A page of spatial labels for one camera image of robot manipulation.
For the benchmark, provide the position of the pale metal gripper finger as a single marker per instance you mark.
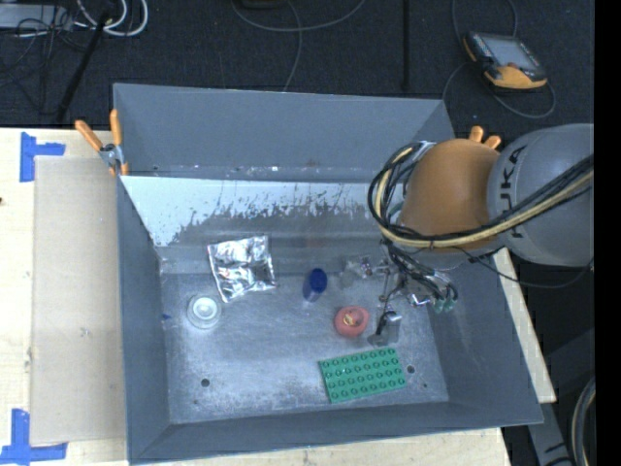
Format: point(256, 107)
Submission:
point(388, 333)
point(356, 269)

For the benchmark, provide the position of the red-orange round toy fruit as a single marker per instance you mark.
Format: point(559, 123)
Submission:
point(350, 322)

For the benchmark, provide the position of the blue plastic cylinder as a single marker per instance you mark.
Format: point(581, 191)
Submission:
point(315, 283)

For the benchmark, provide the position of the green studded flat plate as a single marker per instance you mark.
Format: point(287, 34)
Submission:
point(363, 375)

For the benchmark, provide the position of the silver foil packet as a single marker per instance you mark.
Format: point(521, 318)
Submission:
point(240, 267)

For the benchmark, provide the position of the grey metal bin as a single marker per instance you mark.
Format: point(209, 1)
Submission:
point(271, 367)

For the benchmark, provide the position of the clear round glass dish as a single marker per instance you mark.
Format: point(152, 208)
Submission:
point(204, 310)

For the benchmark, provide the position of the brown cardboard board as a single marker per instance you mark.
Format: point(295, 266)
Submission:
point(73, 284)

